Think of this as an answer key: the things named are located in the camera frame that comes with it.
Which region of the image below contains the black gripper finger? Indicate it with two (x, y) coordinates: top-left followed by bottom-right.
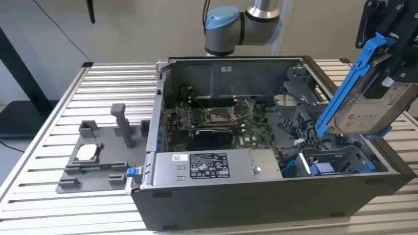
(356, 0), (382, 49)
(381, 0), (418, 83)

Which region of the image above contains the black wire with white tag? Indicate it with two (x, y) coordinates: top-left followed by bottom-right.
(275, 119), (327, 157)

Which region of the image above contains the grey drive cage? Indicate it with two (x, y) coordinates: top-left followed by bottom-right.
(273, 66), (334, 147)

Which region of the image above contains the green motherboard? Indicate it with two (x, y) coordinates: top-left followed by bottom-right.
(163, 97), (282, 153)

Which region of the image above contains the CPU socket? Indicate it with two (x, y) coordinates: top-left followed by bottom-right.
(202, 107), (238, 126)

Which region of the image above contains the locking lever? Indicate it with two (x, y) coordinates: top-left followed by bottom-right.
(191, 95), (210, 110)

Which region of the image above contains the black hanging rod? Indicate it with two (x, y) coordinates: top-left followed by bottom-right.
(86, 0), (96, 24)

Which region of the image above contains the black open PC case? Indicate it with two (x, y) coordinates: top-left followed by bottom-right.
(130, 55), (418, 232)

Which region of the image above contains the silver power supply with label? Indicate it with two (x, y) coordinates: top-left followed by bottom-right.
(153, 149), (285, 188)

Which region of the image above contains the grey parts rack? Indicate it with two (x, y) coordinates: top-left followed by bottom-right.
(56, 103), (153, 194)

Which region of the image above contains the silver CPU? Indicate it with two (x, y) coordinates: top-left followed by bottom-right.
(75, 144), (99, 162)

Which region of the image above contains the black stand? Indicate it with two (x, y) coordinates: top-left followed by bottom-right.
(0, 26), (58, 141)

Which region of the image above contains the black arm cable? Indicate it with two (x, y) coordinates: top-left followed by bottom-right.
(203, 0), (214, 28)

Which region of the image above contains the blue wire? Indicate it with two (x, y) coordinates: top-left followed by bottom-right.
(282, 158), (298, 178)

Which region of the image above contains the thin black wall cable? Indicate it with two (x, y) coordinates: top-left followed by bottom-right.
(32, 0), (94, 65)

